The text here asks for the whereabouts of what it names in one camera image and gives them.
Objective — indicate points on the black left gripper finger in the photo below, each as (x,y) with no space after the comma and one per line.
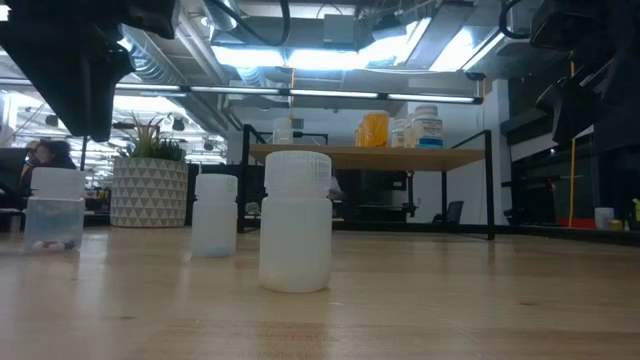
(80,80)

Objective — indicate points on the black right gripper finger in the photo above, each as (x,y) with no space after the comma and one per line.
(575,110)

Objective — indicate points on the clear vial with pills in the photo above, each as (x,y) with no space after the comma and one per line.
(55,220)

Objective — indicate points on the orange pill bottle white cap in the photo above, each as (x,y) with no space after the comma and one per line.
(374,130)

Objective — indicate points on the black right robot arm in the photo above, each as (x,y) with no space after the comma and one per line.
(622,110)

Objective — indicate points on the person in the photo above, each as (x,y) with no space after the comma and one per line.
(50,155)

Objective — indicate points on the green potted plant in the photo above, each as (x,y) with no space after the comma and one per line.
(150,145)

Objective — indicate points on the white cup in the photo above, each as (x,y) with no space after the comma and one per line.
(603,217)

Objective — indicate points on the red plastic bin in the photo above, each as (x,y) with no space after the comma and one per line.
(575,223)

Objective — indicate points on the yellow-green object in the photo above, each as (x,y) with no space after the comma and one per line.
(636,210)

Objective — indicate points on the small yellow container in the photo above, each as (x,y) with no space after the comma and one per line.
(615,225)

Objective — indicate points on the white triangle-pattern plant pot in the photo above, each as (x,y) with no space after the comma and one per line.
(149,195)

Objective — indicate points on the black office chair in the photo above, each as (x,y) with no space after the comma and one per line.
(454,212)

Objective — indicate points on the small background plant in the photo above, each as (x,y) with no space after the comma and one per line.
(252,208)

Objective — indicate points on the wooden background table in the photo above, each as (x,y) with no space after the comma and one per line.
(360,157)

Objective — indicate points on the overhead LED light bar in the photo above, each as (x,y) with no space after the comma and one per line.
(330,93)

